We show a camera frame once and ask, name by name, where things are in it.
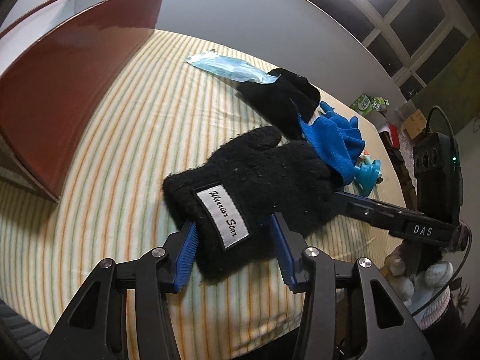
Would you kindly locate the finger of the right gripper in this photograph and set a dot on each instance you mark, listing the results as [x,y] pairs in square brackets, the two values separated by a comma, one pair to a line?
[376,213]

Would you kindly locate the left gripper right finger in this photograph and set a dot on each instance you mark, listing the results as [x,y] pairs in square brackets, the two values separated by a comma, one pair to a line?
[381,326]

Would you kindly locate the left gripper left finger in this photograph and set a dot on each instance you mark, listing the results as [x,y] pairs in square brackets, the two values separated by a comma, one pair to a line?
[94,324]

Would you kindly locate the teal collapsible funnel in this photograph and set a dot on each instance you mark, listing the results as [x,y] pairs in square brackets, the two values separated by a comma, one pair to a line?
[366,176]

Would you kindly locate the blue towel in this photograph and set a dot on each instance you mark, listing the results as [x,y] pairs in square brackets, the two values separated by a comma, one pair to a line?
[337,141]

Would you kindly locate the black knit glove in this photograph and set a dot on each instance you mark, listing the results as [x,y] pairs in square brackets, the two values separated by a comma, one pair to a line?
[231,197]

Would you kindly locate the black velvet pouch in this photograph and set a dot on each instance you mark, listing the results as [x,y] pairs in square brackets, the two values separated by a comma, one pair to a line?
[290,98]

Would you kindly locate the blue packaged face mask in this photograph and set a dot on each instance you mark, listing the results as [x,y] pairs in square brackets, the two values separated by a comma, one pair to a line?
[230,68]

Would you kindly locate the white gloved right hand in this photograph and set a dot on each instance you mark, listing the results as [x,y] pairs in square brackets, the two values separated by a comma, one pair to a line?
[416,286]

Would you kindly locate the brown cardboard box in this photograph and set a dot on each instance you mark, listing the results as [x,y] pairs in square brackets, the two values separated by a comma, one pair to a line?
[414,125]

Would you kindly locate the pile of clothes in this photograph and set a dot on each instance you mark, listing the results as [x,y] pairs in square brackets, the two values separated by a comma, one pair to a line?
[389,135]

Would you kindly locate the green white cardboard box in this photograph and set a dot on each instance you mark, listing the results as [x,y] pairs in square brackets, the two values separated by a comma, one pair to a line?
[366,104]

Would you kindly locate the dark red storage box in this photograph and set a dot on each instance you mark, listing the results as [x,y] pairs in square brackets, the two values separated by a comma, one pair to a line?
[57,62]

